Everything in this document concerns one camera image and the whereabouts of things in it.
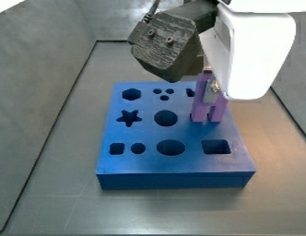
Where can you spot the purple double-square block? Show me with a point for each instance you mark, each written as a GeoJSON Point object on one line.
{"type": "Point", "coordinates": [208, 111]}

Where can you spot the blue shape-sorting board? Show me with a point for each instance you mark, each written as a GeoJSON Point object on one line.
{"type": "Point", "coordinates": [156, 149]}

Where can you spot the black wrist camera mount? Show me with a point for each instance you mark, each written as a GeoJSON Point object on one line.
{"type": "Point", "coordinates": [165, 39]}

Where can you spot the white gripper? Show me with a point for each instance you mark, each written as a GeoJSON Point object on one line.
{"type": "Point", "coordinates": [246, 47]}

